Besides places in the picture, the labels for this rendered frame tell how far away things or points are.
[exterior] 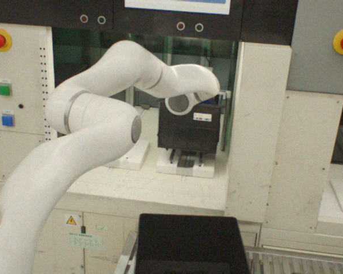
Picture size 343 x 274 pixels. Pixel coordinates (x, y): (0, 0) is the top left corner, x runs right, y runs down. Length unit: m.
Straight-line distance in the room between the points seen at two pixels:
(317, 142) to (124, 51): 0.64
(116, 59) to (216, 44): 0.83
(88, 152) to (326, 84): 0.70
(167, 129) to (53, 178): 0.79
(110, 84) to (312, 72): 0.56
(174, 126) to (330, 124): 0.53
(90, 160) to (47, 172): 0.10
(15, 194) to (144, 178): 0.83
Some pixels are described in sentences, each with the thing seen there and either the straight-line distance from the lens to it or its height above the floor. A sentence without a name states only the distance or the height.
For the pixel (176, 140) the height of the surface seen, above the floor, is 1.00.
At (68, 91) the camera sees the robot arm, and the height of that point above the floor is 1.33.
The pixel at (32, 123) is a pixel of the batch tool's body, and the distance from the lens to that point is 1.43.
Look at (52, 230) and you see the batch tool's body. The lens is 1.59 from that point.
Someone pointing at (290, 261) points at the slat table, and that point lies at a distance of 1.46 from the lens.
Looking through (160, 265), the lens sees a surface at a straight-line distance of 1.33.
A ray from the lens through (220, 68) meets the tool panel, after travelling 2.16.
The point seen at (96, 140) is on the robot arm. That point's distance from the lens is 0.84.
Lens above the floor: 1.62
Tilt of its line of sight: 23 degrees down
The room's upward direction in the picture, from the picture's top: 3 degrees clockwise
